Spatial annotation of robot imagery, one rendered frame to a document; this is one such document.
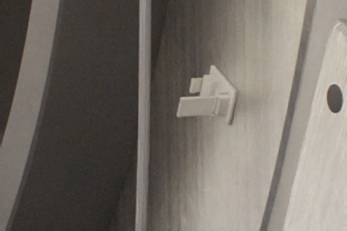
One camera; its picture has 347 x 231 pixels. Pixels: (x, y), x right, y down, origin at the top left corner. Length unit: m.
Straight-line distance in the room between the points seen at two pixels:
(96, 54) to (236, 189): 0.09
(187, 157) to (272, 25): 0.09
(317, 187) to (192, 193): 0.12
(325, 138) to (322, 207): 0.03
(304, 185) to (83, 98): 0.15
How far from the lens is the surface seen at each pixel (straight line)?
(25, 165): 1.02
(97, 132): 1.02
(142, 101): 0.95
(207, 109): 0.94
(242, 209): 0.95
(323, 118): 0.87
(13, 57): 1.85
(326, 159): 0.87
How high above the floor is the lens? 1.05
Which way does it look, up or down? 5 degrees down
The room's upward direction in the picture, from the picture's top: 1 degrees counter-clockwise
